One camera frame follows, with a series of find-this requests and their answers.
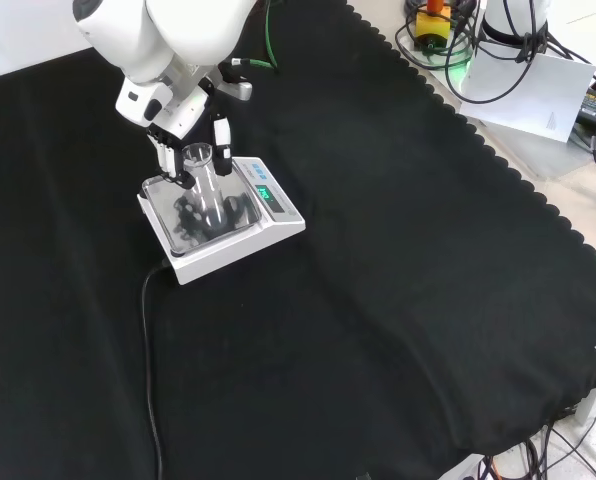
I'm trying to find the yellow stop button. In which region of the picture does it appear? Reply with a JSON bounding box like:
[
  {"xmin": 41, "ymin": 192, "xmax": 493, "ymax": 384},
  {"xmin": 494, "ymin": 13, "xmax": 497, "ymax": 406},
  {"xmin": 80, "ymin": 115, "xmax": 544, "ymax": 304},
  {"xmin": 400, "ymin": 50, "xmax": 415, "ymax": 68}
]
[{"xmin": 414, "ymin": 0, "xmax": 453, "ymax": 52}]

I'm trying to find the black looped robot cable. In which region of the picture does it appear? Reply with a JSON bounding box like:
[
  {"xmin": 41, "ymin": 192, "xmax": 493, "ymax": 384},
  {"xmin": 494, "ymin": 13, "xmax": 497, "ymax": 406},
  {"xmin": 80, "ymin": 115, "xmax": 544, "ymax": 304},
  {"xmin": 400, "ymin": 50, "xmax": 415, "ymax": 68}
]
[{"xmin": 395, "ymin": 0, "xmax": 596, "ymax": 106}]

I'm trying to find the black bench cloth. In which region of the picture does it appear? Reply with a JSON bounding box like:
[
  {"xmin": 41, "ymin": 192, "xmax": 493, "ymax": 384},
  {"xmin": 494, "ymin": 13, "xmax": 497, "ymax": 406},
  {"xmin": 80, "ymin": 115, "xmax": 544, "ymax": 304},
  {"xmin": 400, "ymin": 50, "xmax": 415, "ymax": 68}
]
[{"xmin": 0, "ymin": 0, "xmax": 596, "ymax": 480}]

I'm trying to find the clear glass beaker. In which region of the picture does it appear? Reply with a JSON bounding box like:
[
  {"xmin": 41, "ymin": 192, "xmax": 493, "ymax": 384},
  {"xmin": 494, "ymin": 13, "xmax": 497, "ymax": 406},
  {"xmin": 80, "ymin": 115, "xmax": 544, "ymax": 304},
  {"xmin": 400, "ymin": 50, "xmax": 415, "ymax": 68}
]
[{"xmin": 180, "ymin": 142, "xmax": 229, "ymax": 237}]

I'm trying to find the black balance power cable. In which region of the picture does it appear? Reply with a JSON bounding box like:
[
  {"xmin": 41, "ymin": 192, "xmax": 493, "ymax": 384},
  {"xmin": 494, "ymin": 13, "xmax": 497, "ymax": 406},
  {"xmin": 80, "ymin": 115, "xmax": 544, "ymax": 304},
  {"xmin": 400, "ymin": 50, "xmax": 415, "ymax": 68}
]
[{"xmin": 139, "ymin": 263, "xmax": 173, "ymax": 480}]

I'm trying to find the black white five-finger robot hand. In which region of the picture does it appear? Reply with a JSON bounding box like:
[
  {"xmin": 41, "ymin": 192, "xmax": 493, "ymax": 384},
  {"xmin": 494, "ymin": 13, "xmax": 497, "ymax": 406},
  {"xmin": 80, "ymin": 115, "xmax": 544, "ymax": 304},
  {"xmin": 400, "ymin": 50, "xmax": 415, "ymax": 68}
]
[{"xmin": 115, "ymin": 60, "xmax": 254, "ymax": 189}]

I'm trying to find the white electronic balance steel pan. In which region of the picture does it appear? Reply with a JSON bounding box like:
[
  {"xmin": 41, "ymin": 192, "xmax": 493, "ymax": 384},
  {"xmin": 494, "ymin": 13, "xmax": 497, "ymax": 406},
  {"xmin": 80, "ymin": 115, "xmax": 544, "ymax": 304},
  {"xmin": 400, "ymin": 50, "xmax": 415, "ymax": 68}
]
[{"xmin": 136, "ymin": 155, "xmax": 307, "ymax": 287}]

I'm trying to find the green robot cable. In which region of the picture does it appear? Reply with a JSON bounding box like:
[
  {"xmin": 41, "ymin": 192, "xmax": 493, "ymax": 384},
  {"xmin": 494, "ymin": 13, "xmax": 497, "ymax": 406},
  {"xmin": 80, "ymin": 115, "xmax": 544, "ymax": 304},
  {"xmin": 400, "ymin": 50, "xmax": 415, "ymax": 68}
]
[{"xmin": 230, "ymin": 0, "xmax": 280, "ymax": 72}]

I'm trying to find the pale board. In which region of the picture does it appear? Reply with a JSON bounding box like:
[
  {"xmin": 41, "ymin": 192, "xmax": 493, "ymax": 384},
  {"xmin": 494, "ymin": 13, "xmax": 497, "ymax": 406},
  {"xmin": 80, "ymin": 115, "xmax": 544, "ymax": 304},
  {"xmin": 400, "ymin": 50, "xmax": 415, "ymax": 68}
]
[{"xmin": 459, "ymin": 49, "xmax": 596, "ymax": 145}]

